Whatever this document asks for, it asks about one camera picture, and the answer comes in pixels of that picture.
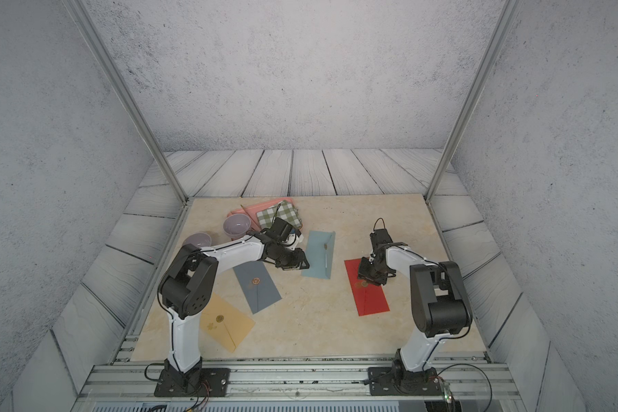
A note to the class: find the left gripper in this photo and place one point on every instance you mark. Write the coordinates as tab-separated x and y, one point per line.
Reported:
298	261

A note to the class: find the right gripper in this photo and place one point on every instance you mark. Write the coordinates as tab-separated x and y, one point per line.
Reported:
362	273

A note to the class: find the light blue envelope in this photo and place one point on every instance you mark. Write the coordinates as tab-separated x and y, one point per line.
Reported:
319	254

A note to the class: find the red envelope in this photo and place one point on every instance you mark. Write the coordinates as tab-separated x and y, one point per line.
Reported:
369	298

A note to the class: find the grey envelope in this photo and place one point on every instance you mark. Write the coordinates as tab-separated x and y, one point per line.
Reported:
257	285

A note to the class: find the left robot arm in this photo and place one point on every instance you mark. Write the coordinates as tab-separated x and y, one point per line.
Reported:
186	288

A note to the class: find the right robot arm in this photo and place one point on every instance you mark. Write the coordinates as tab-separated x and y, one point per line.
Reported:
439	306

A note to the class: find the yellow envelope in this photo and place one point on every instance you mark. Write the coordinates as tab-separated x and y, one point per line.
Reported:
223	322

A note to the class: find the green checkered cloth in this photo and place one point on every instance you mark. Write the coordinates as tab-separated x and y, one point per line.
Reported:
284	210

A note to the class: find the pink tray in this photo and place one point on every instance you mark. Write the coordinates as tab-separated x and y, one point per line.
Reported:
254	209

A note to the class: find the lilac bowl on tray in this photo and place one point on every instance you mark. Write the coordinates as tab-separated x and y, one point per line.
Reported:
236	226

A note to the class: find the wooden stick on tray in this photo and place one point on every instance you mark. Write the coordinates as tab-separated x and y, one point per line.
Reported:
253	219

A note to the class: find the lilac bowl on table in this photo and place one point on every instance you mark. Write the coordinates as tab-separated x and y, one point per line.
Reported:
199	240

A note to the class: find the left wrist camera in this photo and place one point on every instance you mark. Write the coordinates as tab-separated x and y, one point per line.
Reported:
294	239

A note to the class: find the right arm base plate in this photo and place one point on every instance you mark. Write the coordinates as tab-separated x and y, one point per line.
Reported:
395	381

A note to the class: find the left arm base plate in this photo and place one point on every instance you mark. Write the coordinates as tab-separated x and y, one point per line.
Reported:
197	383

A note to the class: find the aluminium front rail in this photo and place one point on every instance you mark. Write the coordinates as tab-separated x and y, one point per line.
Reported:
468	384

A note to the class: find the right aluminium frame post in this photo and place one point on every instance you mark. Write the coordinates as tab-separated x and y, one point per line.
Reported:
491	54

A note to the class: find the aluminium frame post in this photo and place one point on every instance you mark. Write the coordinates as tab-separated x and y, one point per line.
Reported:
92	38
491	54

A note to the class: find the left aluminium frame post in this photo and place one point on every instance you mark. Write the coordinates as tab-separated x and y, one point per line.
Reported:
92	38

